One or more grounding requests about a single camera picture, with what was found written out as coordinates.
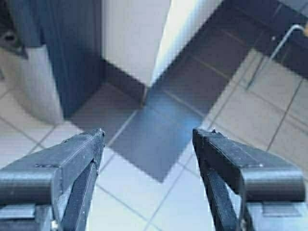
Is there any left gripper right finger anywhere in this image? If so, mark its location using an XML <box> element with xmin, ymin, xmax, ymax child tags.
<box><xmin>192</xmin><ymin>128</ymin><xmax>305</xmax><ymax>231</ymax></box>

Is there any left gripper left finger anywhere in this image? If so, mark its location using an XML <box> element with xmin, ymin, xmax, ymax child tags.
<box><xmin>0</xmin><ymin>128</ymin><xmax>105</xmax><ymax>231</ymax></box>

